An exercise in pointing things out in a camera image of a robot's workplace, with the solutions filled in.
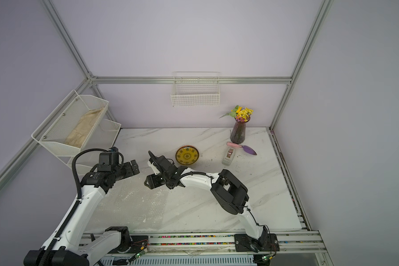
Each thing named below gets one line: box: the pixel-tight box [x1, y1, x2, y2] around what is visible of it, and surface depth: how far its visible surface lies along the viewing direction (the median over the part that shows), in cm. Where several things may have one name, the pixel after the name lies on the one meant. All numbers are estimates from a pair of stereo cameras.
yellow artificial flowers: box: [218, 105, 254, 122], surface depth 98 cm
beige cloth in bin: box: [64, 107, 104, 148], surface depth 80 cm
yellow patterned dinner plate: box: [175, 145, 200, 166], surface depth 106 cm
